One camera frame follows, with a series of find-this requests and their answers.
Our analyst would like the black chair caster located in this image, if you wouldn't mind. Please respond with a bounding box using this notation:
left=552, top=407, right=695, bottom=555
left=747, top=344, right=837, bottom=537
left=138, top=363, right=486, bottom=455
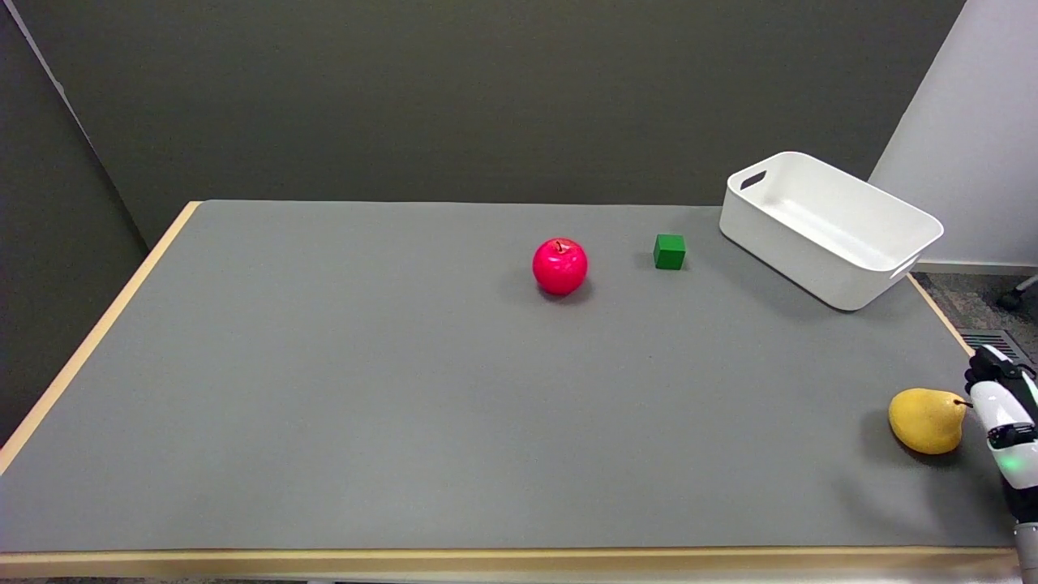
left=997, top=274, right=1038, bottom=311

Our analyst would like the white plastic bin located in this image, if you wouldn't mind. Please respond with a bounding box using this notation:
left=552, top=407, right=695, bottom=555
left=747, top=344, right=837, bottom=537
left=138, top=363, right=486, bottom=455
left=719, top=151, right=945, bottom=312

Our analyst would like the red apple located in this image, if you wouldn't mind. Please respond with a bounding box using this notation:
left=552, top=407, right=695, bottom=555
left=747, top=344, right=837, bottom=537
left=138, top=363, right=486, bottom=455
left=532, top=238, right=589, bottom=296

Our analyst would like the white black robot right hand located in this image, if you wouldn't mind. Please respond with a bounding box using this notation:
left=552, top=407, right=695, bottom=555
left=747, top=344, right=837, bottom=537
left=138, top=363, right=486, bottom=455
left=963, top=344, right=1038, bottom=525

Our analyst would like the green cube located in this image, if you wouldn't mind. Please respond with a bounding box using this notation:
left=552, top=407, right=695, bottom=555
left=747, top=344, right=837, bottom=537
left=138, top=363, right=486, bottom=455
left=653, top=234, right=687, bottom=271

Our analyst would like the yellow pear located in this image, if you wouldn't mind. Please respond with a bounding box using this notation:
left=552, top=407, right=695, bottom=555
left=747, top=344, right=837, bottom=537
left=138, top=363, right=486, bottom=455
left=888, top=388, right=972, bottom=456

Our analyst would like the floor vent grille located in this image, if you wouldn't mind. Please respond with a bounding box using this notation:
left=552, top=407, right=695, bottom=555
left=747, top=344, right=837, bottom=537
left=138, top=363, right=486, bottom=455
left=959, top=330, right=1037, bottom=367

